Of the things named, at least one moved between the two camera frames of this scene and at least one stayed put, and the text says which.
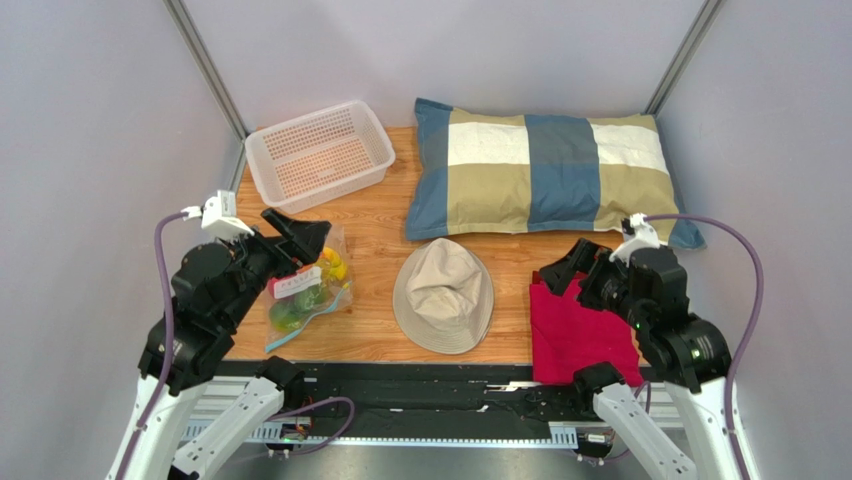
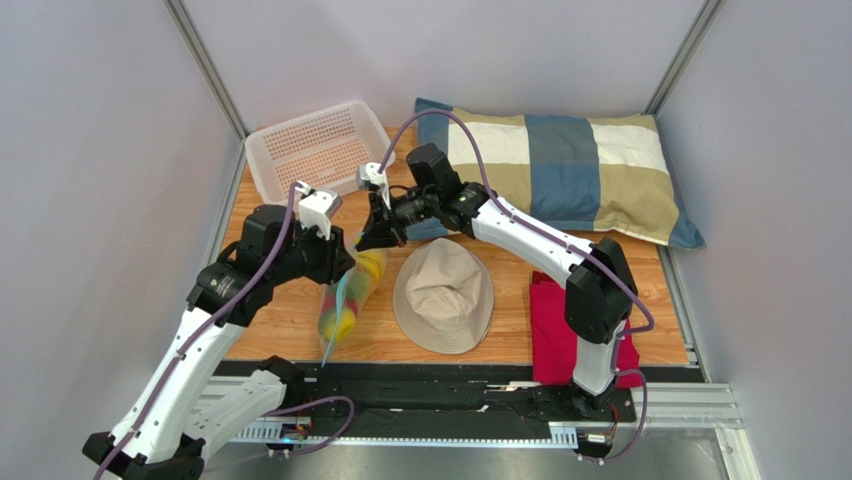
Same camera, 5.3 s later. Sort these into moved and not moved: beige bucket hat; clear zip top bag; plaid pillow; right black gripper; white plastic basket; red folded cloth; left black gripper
Moved: clear zip top bag; right black gripper; left black gripper
Not moved: beige bucket hat; plaid pillow; white plastic basket; red folded cloth
